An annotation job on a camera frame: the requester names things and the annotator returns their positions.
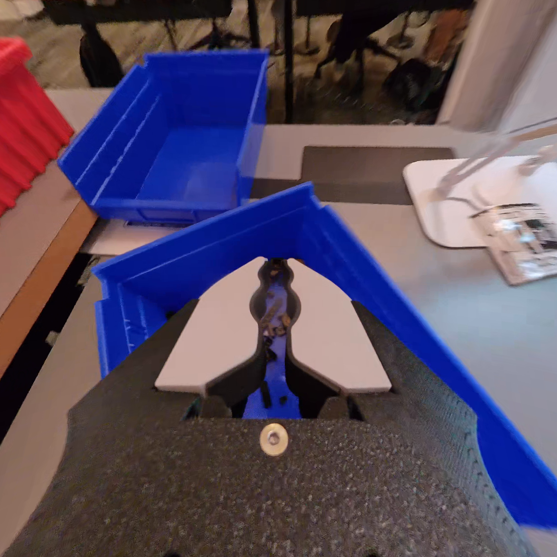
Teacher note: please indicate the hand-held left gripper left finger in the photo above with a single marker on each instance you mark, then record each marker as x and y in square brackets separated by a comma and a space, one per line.
[209, 344]

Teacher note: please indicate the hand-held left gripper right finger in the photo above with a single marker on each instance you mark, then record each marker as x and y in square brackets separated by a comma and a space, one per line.
[339, 344]

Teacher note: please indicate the blue plastic bin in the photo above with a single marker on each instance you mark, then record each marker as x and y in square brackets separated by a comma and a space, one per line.
[183, 157]
[218, 244]

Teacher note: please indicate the white booklet stand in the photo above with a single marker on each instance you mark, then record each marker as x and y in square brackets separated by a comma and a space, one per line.
[444, 204]

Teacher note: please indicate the red plastic bin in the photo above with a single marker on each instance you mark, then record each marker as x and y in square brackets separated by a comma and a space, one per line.
[26, 130]

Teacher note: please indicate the pile of lego parts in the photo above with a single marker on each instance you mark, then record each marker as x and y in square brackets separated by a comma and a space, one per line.
[277, 322]

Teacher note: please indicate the sticker sheet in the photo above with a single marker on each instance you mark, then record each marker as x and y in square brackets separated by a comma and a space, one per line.
[522, 244]

